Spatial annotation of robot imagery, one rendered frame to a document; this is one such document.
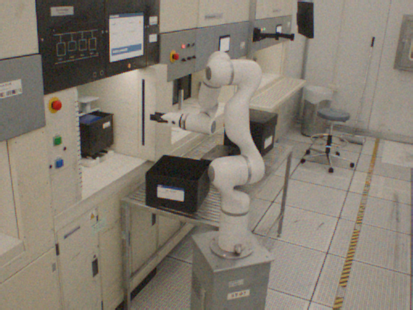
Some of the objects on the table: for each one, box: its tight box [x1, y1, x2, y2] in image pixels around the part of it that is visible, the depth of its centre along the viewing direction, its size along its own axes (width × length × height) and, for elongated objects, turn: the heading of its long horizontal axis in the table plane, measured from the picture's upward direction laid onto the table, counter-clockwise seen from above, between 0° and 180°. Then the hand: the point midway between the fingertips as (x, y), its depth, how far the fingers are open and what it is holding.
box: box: [223, 109, 278, 157], centre depth 298 cm, size 29×29×25 cm
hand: (156, 116), depth 218 cm, fingers open, 4 cm apart
